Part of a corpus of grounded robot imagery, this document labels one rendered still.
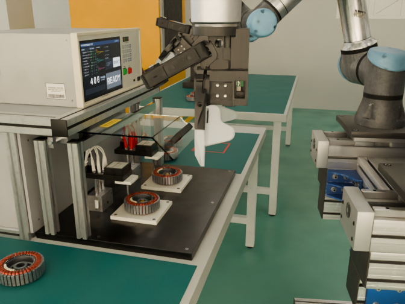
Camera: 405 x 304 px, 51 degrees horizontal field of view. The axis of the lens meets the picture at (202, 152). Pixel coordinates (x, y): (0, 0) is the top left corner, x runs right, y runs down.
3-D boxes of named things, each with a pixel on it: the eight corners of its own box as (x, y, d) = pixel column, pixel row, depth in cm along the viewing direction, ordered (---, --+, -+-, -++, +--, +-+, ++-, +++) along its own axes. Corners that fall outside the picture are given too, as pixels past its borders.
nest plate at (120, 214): (172, 204, 139) (172, 200, 139) (156, 225, 125) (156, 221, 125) (130, 199, 143) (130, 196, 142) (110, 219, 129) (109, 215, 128)
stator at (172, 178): (186, 176, 159) (186, 167, 158) (175, 187, 149) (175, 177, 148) (159, 173, 162) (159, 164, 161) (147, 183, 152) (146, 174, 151)
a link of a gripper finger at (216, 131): (233, 162, 59) (235, 102, 62) (191, 161, 60) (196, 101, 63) (234, 167, 62) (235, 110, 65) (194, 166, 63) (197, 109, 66)
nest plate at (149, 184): (192, 177, 161) (192, 174, 161) (180, 193, 147) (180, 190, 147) (155, 174, 165) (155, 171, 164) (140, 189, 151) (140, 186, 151)
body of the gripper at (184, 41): (183, 65, 131) (209, 36, 127) (163, 45, 131) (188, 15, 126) (190, 63, 138) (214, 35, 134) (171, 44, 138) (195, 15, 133)
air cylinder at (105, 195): (113, 202, 140) (112, 187, 138) (102, 212, 133) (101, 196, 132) (99, 201, 141) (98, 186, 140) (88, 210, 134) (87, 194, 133)
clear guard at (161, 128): (197, 136, 132) (197, 117, 130) (173, 160, 110) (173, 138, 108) (102, 128, 139) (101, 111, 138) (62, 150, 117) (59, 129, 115)
